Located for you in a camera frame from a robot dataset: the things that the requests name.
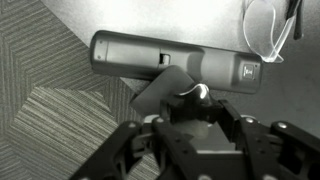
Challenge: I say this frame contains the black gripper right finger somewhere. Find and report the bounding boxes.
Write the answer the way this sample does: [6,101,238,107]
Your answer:
[218,100,320,180]

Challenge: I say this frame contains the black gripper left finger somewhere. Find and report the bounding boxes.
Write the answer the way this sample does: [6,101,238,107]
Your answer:
[70,118,197,180]

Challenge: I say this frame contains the black remote control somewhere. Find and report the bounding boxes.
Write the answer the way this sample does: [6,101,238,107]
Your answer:
[90,30,263,94]

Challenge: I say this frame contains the clear safety glasses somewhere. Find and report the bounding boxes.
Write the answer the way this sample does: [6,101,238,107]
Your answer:
[242,0,304,63]

